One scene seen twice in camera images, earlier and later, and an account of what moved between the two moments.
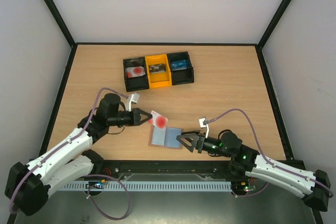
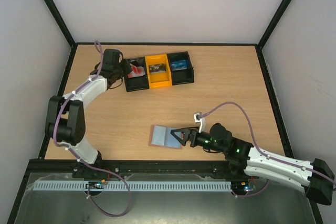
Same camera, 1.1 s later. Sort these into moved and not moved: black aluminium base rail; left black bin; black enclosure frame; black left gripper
Moved: black left gripper
Not moved: black enclosure frame; left black bin; black aluminium base rail
